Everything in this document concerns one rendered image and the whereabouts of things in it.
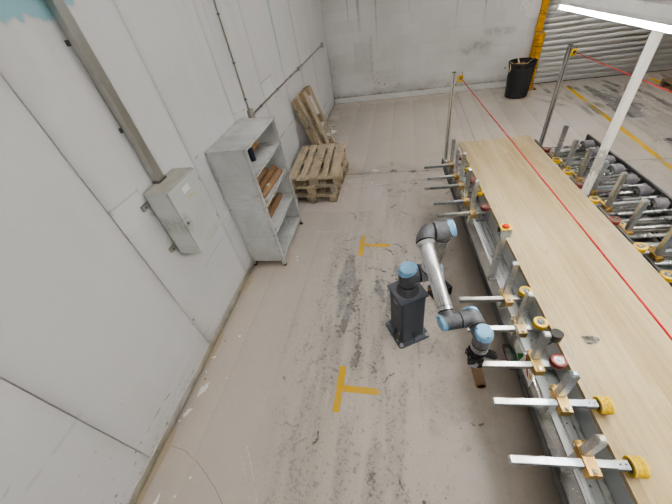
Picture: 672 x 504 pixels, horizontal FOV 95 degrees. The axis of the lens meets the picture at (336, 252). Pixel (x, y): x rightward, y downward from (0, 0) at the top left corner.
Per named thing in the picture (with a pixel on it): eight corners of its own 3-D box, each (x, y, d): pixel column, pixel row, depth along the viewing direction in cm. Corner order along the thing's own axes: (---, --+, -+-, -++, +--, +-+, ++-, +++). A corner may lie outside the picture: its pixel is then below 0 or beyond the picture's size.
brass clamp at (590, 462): (583, 478, 131) (588, 475, 127) (569, 442, 141) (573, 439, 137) (600, 479, 130) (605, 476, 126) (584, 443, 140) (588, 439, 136)
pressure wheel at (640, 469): (637, 466, 125) (622, 450, 133) (635, 483, 127) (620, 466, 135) (654, 467, 124) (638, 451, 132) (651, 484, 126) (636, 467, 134)
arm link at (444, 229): (415, 269, 258) (429, 216, 194) (436, 265, 258) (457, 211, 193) (420, 285, 251) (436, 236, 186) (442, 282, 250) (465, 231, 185)
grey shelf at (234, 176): (254, 265, 403) (203, 153, 300) (275, 223, 468) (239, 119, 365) (286, 265, 393) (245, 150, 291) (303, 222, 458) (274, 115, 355)
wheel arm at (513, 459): (510, 465, 137) (512, 463, 134) (507, 455, 139) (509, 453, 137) (638, 472, 129) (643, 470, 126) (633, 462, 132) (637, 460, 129)
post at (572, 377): (541, 417, 169) (573, 376, 137) (538, 410, 171) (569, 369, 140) (548, 417, 168) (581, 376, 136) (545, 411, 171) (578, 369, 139)
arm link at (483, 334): (489, 320, 161) (498, 337, 154) (484, 334, 169) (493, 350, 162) (471, 323, 161) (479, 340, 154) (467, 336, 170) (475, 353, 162)
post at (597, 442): (559, 474, 153) (599, 443, 121) (555, 466, 156) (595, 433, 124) (566, 474, 153) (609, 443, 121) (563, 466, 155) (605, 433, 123)
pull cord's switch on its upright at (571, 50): (539, 154, 371) (572, 46, 298) (534, 148, 382) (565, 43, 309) (546, 153, 370) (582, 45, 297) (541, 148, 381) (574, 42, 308)
